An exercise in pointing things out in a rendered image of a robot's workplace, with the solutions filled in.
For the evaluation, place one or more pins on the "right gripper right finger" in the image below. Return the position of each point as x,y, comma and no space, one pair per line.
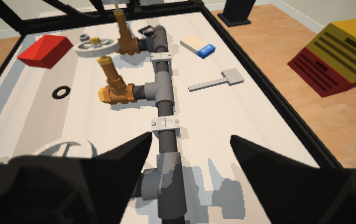
289,191

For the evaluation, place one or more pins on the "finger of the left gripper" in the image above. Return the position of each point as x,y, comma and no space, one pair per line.
100,8
130,7

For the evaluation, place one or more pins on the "red block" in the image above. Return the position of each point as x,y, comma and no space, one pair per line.
46,52

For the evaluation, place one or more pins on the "black rubber washer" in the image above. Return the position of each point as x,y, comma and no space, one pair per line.
54,94

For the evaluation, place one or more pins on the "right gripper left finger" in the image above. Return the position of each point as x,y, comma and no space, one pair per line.
106,182

